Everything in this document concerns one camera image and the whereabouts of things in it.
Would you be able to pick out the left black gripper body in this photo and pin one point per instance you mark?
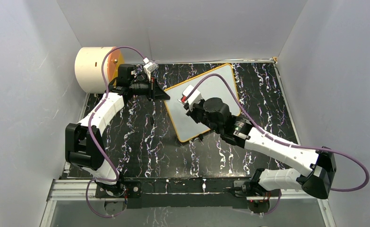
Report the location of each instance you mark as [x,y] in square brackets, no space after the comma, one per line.
[151,89]

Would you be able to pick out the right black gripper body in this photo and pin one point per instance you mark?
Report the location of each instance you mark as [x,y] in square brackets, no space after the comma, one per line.
[197,113]

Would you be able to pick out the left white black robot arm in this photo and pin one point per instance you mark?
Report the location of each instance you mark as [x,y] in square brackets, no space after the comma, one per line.
[84,146]

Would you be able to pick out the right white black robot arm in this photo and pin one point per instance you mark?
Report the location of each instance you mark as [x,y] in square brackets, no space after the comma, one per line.
[310,170]

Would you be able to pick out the cream cylindrical drum orange face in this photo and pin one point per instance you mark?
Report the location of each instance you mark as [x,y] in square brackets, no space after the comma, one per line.
[88,68]

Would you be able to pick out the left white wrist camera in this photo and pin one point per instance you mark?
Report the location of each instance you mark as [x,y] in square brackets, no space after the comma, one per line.
[149,66]

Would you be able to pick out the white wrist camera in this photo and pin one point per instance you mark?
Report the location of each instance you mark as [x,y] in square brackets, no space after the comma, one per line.
[190,96]
[149,66]

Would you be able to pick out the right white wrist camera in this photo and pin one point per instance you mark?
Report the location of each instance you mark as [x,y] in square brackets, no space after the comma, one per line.
[190,96]

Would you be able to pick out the aluminium front frame rail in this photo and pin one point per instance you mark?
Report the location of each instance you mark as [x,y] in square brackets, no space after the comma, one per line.
[179,202]

